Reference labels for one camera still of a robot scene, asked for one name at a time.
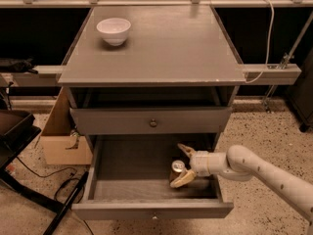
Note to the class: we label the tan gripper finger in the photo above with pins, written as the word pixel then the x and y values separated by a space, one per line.
pixel 179 179
pixel 188 151

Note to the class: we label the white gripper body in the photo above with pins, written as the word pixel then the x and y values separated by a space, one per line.
pixel 199 164

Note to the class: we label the orange soda can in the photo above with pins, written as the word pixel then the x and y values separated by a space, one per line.
pixel 177 169

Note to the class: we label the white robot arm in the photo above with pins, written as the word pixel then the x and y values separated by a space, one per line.
pixel 240 163

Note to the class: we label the closed grey top drawer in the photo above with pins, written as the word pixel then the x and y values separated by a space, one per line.
pixel 137 120

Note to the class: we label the round metal drawer knob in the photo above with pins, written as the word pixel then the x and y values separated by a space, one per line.
pixel 153 123

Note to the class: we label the open grey middle drawer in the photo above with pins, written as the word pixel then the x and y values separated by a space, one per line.
pixel 129 178

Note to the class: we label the grey drawer cabinet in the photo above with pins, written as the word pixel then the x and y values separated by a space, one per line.
pixel 173 57

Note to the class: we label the cardboard box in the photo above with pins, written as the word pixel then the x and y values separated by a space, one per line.
pixel 61 142

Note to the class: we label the white ceramic bowl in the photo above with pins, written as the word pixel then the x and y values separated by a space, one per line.
pixel 114 30

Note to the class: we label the black chair base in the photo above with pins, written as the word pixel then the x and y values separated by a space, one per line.
pixel 16 132

